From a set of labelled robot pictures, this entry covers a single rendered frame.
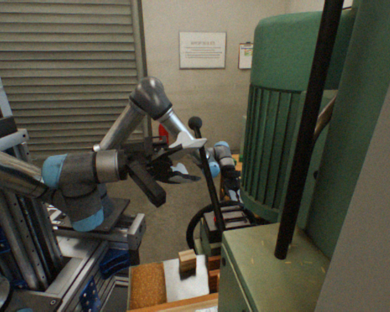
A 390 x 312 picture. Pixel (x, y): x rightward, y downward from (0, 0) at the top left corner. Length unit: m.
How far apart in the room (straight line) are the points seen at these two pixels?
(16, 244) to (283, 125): 0.83
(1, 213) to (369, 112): 0.85
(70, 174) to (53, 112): 3.21
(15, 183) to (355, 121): 0.62
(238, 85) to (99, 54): 1.89
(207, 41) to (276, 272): 3.28
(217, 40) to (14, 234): 3.06
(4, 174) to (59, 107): 3.09
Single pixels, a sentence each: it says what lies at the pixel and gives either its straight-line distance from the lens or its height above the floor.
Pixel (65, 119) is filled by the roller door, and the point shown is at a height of 0.61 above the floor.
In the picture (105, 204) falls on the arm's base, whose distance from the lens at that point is 1.07.
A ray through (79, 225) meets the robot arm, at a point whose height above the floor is 1.09.
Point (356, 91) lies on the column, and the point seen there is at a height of 1.44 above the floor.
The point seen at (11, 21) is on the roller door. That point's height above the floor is 1.78.
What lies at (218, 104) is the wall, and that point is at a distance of 3.52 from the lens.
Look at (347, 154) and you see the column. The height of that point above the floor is 1.39.
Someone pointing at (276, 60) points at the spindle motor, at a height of 1.45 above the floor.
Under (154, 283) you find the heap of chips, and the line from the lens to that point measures 0.67.
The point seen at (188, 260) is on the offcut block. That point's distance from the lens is 0.70.
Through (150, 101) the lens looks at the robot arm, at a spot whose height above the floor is 1.30.
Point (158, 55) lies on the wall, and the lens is 3.37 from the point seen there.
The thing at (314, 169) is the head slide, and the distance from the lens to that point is 0.30.
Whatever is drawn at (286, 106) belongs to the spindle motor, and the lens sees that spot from 0.35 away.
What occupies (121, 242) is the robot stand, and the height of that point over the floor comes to 0.72.
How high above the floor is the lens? 1.46
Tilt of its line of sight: 24 degrees down
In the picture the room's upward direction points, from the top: straight up
